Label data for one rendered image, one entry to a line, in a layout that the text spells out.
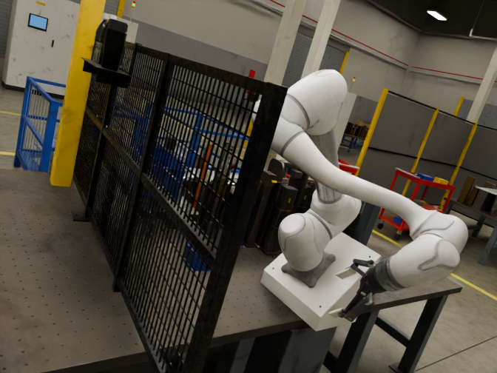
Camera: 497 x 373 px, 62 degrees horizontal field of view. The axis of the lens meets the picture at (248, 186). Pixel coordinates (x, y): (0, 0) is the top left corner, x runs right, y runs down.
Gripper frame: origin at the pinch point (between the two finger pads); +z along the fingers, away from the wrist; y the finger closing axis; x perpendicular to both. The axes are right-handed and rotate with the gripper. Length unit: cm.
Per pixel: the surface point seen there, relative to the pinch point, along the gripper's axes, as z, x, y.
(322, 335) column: 49, 31, -9
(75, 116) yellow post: 97, -114, -74
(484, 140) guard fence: 262, 477, -661
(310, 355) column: 55, 31, -1
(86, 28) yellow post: 64, -130, -101
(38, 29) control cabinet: 591, -377, -554
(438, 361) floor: 119, 182, -69
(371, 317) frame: 59, 65, -36
